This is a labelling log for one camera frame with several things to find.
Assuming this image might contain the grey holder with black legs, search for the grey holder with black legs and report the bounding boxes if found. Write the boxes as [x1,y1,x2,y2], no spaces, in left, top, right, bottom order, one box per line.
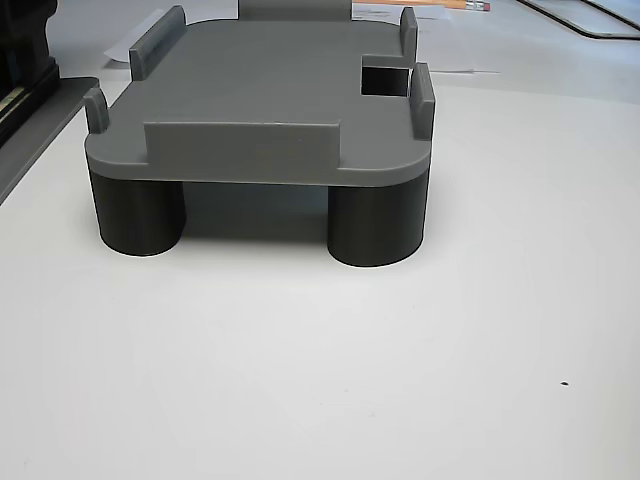
[83,0,437,269]

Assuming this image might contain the printed paper sheet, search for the printed paper sheet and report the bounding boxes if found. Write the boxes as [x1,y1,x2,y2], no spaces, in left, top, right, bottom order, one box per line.
[352,0,454,24]

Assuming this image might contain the wooden pencil with eraser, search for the wooden pencil with eraser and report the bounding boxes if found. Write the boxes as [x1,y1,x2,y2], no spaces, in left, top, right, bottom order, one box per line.
[439,0,492,13]

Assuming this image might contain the white paper sheet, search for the white paper sheet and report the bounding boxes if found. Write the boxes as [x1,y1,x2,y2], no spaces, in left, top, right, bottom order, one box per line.
[102,27,134,65]

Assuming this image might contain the grey flat base plate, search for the grey flat base plate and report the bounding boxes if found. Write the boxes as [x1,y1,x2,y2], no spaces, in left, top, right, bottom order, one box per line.
[0,75,101,204]

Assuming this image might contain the black curved cord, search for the black curved cord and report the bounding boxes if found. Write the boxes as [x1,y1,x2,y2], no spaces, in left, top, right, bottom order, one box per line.
[517,0,640,40]

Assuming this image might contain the black stepped post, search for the black stepped post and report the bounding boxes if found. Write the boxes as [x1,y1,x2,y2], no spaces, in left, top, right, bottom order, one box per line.
[0,0,60,76]

